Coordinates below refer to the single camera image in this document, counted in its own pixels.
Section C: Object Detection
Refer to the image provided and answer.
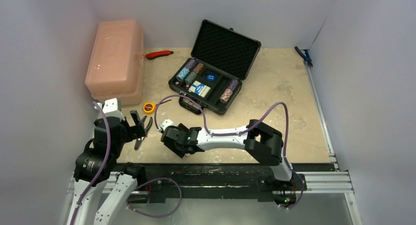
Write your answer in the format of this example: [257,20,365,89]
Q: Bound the blue Texas Hold'em card box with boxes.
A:
[188,81,211,98]

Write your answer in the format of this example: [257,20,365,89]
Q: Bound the orange blue poker chip roll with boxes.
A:
[219,88,233,103]

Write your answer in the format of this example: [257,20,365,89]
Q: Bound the blue small blind button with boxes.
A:
[206,74,216,81]

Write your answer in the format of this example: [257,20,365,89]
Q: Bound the purple black poker chip roll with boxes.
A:
[227,79,239,92]

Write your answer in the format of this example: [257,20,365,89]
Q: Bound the black poker set case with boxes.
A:
[168,19,261,115]

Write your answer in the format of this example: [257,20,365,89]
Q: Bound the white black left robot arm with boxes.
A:
[67,98,147,225]

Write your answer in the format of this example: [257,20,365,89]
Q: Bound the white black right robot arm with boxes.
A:
[159,119,295,189]

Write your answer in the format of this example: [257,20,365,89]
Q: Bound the yellow tape measure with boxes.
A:
[142,102,158,115]

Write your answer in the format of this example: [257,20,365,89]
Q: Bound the pink translucent plastic storage box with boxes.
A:
[85,20,145,105]

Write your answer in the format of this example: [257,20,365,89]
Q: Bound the red utility knife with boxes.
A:
[145,50,174,60]

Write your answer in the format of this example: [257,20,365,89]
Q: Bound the light blue poker chip roll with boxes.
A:
[176,67,190,81]

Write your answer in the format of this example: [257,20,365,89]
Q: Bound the green blue poker chip roll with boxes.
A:
[184,71,198,85]

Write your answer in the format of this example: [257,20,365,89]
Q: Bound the brown black poker chip roll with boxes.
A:
[193,63,204,74]

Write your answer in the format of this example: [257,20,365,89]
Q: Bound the lavender poker chip roll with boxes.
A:
[185,59,198,71]

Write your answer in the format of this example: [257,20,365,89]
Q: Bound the black grey wire stripper pliers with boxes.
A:
[133,115,154,151]

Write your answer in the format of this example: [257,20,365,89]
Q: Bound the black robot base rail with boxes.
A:
[129,163,335,205]

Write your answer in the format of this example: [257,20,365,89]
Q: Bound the blue handled pliers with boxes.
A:
[294,46,313,67]

